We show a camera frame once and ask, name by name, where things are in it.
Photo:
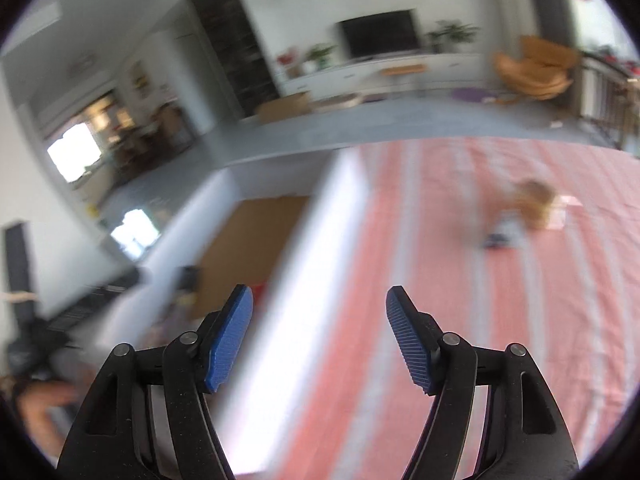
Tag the white television cabinet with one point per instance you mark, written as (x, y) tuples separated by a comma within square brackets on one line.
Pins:
[(350, 75)]

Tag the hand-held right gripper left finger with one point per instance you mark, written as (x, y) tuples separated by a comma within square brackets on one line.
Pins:
[(230, 340)]

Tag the black television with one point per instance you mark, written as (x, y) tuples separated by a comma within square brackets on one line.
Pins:
[(379, 34)]

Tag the orange striped tablecloth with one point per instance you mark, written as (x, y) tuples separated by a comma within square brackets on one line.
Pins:
[(500, 310)]

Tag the red flower bouquet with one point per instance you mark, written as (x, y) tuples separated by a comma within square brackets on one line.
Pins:
[(288, 60)]

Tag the cardboard box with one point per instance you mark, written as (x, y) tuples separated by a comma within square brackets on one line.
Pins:
[(283, 107)]

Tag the dark shelf cabinet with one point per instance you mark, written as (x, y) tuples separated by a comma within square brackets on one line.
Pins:
[(235, 45)]

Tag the blue and white snack packet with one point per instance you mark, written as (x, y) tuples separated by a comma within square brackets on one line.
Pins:
[(502, 232)]

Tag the bushy green potted plant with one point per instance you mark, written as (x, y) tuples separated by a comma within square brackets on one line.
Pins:
[(320, 56)]

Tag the wooden stool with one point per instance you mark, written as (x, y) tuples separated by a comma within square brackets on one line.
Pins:
[(404, 70)]

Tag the dark wooden dining chair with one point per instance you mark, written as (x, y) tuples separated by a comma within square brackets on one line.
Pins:
[(610, 95)]

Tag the sliced bread packet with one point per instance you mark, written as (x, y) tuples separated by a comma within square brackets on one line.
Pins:
[(537, 200)]

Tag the purple floor mat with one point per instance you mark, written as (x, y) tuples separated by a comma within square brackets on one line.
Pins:
[(472, 93)]

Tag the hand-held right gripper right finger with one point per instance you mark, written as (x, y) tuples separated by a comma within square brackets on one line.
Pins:
[(410, 340)]

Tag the orange lounge chair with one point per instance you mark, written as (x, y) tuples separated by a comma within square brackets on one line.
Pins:
[(535, 67)]

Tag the person's left forearm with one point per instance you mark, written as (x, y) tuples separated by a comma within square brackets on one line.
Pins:
[(45, 405)]

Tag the white box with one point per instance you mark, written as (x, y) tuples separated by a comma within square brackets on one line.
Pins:
[(320, 260)]

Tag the large green potted plant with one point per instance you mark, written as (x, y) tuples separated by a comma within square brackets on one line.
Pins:
[(452, 35)]

